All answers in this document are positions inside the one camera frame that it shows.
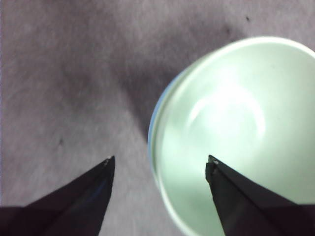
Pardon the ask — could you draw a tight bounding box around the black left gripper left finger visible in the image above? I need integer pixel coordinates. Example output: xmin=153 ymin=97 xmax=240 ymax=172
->
xmin=0 ymin=155 xmax=116 ymax=236

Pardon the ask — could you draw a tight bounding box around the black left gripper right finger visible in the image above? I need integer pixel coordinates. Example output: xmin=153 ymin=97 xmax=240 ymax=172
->
xmin=205 ymin=154 xmax=315 ymax=236

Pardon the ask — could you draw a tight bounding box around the green ribbed bowl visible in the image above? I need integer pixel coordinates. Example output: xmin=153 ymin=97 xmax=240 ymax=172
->
xmin=150 ymin=44 xmax=315 ymax=195
xmin=157 ymin=36 xmax=315 ymax=236

